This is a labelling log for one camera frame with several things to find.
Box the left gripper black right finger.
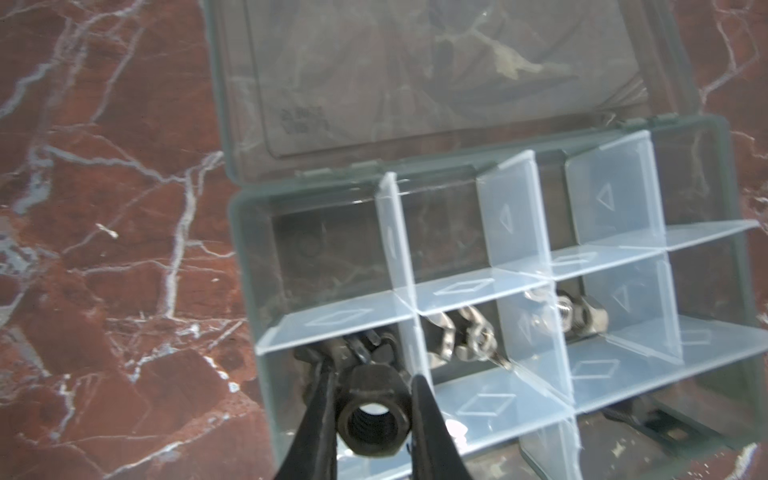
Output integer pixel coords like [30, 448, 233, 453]
[411, 375, 472, 480]

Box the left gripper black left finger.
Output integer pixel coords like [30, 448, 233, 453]
[274, 359, 338, 480]

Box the grey plastic organizer box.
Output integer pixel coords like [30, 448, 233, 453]
[203, 1, 767, 479]

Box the silver nut in box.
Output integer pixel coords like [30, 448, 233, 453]
[556, 295, 609, 340]

